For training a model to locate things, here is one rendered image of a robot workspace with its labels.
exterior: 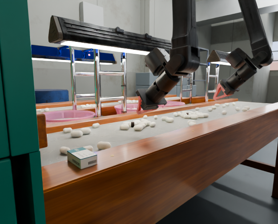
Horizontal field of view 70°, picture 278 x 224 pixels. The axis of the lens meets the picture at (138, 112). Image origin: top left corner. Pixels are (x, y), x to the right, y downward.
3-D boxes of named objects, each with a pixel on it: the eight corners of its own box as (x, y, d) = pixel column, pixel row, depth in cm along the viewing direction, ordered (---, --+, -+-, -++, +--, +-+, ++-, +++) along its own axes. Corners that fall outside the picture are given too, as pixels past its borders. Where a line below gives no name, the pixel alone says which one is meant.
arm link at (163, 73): (174, 79, 55) (185, 79, 59) (161, 61, 57) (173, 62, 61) (159, 95, 59) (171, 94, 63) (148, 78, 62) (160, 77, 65)
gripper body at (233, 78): (217, 82, 85) (231, 70, 80) (227, 81, 92) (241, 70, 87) (227, 94, 83) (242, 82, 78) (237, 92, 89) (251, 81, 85)
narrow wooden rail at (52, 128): (237, 110, 182) (238, 98, 180) (-4, 170, 61) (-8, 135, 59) (231, 110, 186) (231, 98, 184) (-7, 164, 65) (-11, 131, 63)
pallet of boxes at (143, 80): (167, 120, 468) (168, 74, 452) (195, 125, 420) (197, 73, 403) (135, 128, 392) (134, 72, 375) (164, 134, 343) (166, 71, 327)
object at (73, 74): (104, 122, 120) (102, 45, 113) (72, 127, 107) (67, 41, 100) (88, 118, 134) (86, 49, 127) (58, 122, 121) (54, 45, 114)
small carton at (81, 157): (97, 164, 39) (97, 154, 38) (81, 169, 36) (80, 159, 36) (82, 155, 43) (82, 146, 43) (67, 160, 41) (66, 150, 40)
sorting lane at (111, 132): (276, 106, 159) (277, 103, 159) (18, 190, 38) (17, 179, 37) (237, 103, 181) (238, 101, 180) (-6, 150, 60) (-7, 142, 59)
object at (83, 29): (186, 57, 97) (186, 41, 96) (57, 38, 56) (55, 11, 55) (172, 58, 103) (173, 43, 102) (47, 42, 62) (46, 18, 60)
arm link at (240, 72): (256, 70, 76) (261, 70, 80) (244, 57, 78) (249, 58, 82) (241, 82, 80) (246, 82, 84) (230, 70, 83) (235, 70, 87)
